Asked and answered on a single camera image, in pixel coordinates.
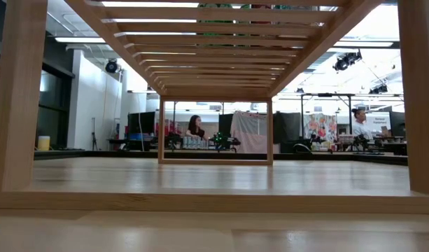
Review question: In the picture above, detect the green Sprite can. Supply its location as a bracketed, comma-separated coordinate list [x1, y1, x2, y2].
[196, 2, 237, 48]

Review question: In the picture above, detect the red soda can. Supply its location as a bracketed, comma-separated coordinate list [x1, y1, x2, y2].
[249, 3, 273, 26]

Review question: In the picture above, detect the wooden slatted shelf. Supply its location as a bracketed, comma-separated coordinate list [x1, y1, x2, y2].
[0, 0, 429, 215]

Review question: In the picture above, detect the black computer monitor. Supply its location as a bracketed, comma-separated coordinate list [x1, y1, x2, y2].
[218, 113, 234, 137]
[128, 111, 156, 134]
[388, 111, 407, 138]

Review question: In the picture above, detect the person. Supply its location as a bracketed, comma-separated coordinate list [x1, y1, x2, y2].
[351, 107, 374, 140]
[185, 114, 208, 141]

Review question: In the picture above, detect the pink cloth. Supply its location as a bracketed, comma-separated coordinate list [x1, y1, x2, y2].
[230, 111, 271, 154]

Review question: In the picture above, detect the black partition cloth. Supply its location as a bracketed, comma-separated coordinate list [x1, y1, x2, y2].
[272, 111, 302, 153]

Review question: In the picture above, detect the floral cloth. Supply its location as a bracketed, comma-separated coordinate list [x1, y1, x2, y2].
[303, 113, 337, 143]

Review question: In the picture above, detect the black ceiling speaker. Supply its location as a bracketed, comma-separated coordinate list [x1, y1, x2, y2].
[104, 58, 120, 74]

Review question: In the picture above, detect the black tripod stand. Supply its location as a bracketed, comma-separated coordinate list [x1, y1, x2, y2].
[90, 117, 99, 151]

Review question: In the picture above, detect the black ceiling spotlight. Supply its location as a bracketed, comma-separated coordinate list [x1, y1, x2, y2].
[332, 48, 363, 73]

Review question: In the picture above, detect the ceiling light strip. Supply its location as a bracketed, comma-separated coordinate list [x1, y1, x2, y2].
[55, 36, 106, 45]
[335, 41, 393, 48]

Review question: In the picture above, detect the white sign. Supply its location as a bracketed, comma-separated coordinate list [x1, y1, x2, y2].
[366, 113, 392, 134]

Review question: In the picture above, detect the yellow white bucket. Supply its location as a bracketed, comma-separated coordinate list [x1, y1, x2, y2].
[37, 135, 51, 151]

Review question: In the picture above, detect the black gantry frame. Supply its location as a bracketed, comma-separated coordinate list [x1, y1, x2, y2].
[300, 92, 355, 141]

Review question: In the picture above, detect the black aluminium table frame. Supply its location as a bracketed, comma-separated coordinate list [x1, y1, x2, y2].
[34, 149, 409, 166]

